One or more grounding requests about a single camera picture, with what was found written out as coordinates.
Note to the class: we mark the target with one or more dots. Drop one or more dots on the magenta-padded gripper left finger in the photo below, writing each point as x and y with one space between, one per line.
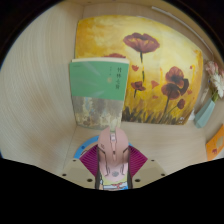
88 160

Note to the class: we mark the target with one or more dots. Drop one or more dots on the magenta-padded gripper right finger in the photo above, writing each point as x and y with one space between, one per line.
137 160

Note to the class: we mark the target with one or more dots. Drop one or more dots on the pink computer mouse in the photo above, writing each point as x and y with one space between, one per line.
112 153

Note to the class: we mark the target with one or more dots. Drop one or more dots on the round blue-rimmed cartoon mouse pad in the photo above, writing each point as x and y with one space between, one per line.
82 147

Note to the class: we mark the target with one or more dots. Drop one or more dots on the green cover book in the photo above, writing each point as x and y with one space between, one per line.
96 83

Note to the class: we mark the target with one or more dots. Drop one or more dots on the orange cover book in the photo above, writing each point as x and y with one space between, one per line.
216 143

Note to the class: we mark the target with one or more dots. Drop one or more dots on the teal faceted vase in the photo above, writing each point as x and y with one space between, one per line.
204 115

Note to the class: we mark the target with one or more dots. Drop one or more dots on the yellow poppy flower painting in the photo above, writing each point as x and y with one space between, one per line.
156 73

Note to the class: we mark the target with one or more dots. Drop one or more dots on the pink and white flower bouquet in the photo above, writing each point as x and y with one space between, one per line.
216 78

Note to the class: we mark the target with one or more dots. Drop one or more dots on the white light bar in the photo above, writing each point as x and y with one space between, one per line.
183 25

